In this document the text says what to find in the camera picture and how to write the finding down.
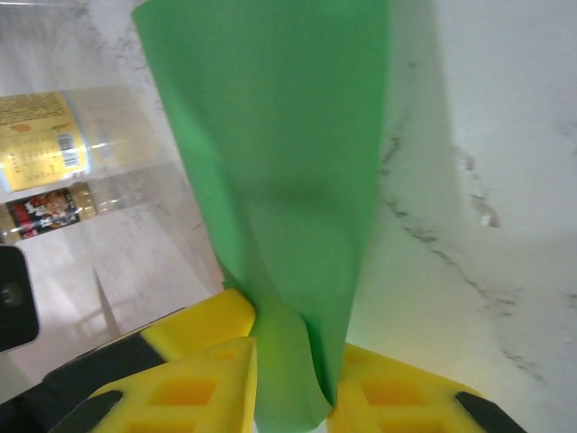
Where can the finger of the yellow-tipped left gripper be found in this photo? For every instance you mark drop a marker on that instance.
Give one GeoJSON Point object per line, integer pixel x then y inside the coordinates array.
{"type": "Point", "coordinates": [198, 325]}

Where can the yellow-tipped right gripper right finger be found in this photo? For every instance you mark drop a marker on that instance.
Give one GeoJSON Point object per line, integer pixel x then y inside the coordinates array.
{"type": "Point", "coordinates": [405, 401]}

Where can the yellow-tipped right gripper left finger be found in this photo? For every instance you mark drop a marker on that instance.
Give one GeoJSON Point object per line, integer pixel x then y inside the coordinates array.
{"type": "Point", "coordinates": [203, 388]}

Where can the green square paper sheet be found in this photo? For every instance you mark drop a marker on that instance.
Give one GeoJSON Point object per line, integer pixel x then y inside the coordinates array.
{"type": "Point", "coordinates": [279, 135]}

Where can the yellow-labelled tin can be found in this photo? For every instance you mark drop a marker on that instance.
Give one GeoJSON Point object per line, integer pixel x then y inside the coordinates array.
{"type": "Point", "coordinates": [36, 135]}

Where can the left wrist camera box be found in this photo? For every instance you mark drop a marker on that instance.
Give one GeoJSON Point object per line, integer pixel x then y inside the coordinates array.
{"type": "Point", "coordinates": [15, 293]}

